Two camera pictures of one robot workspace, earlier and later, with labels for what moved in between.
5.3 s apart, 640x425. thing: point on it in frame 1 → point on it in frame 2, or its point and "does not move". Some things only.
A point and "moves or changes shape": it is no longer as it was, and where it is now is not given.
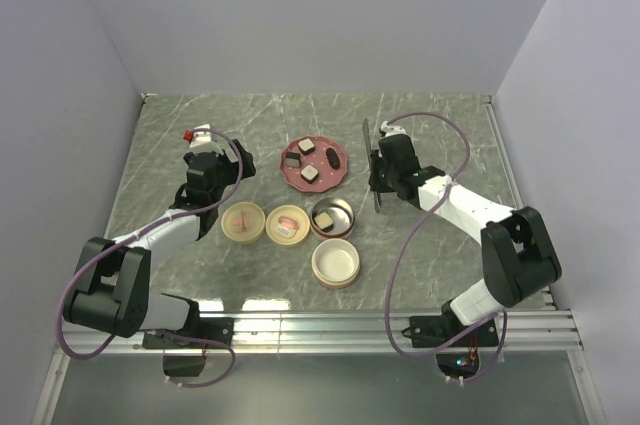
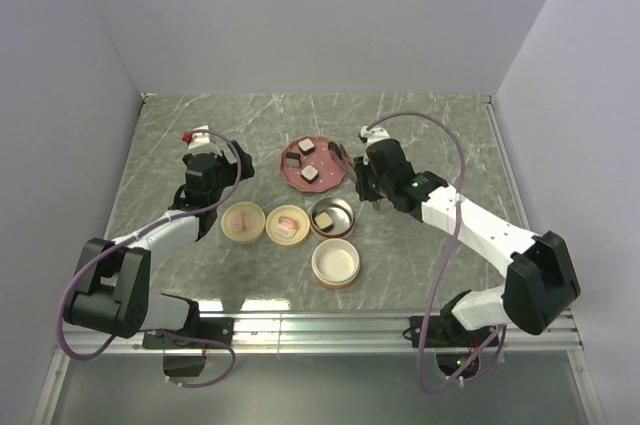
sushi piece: [324, 221] does not move
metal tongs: [377, 202] moves or changes shape
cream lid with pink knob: [243, 222] does not move
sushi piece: [292, 159] does not move
